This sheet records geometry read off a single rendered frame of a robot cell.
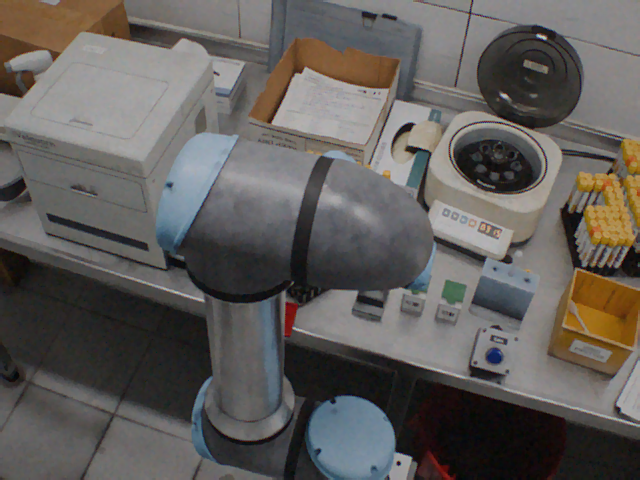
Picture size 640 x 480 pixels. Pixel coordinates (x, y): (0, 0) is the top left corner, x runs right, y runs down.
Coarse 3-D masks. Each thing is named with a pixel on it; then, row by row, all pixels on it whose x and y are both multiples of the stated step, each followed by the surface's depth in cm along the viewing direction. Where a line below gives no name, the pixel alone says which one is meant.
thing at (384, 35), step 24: (288, 0) 159; (312, 0) 157; (288, 24) 163; (312, 24) 161; (336, 24) 159; (360, 24) 157; (384, 24) 155; (408, 24) 154; (336, 48) 163; (360, 48) 161; (384, 48) 158; (408, 48) 156; (408, 72) 160; (408, 96) 165
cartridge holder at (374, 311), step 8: (360, 296) 132; (368, 296) 131; (376, 296) 134; (384, 296) 132; (360, 304) 133; (368, 304) 133; (376, 304) 132; (384, 304) 133; (360, 312) 133; (368, 312) 132; (376, 312) 132
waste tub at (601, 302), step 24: (576, 288) 132; (600, 288) 130; (624, 288) 127; (600, 312) 134; (624, 312) 132; (552, 336) 130; (576, 336) 122; (600, 336) 120; (624, 336) 129; (576, 360) 127; (600, 360) 124; (624, 360) 122
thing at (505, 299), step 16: (496, 272) 128; (528, 272) 128; (480, 288) 130; (496, 288) 129; (512, 288) 127; (528, 288) 126; (480, 304) 134; (496, 304) 132; (512, 304) 130; (528, 304) 128; (496, 320) 133; (512, 320) 132
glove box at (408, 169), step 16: (400, 112) 156; (416, 112) 157; (432, 112) 157; (384, 128) 153; (400, 128) 154; (416, 128) 151; (432, 128) 151; (384, 144) 150; (400, 144) 152; (416, 144) 148; (432, 144) 150; (384, 160) 147; (400, 160) 150; (416, 160) 148; (400, 176) 145; (416, 176) 145; (416, 192) 144
